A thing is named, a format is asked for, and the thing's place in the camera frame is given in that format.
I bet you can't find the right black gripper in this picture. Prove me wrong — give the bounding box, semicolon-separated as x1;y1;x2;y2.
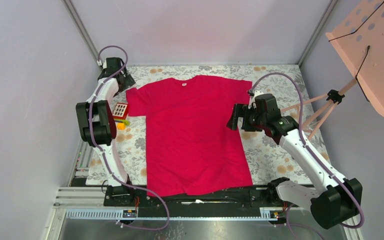
226;103;267;132

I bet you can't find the red t-shirt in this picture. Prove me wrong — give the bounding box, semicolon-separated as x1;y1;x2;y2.
126;75;253;197

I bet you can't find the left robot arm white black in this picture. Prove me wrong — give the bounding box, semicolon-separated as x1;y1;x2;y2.
75;57;137;207

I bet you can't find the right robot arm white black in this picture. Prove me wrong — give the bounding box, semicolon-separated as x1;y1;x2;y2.
226;93;365;229

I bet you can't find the red toy block house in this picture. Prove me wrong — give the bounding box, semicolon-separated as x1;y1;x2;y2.
112;102;130;130

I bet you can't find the floral patterned table mat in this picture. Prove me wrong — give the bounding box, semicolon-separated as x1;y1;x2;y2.
85;64;332;186

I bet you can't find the pink perforated music stand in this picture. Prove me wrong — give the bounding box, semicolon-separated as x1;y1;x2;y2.
279;0;384;140

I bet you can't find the silver slotted cable duct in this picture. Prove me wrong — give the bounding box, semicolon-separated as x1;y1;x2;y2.
66;206;281;222

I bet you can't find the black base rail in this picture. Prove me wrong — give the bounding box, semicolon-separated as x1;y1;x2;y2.
106;185;291;220

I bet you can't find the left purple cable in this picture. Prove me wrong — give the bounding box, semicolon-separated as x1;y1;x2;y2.
87;45;171;232

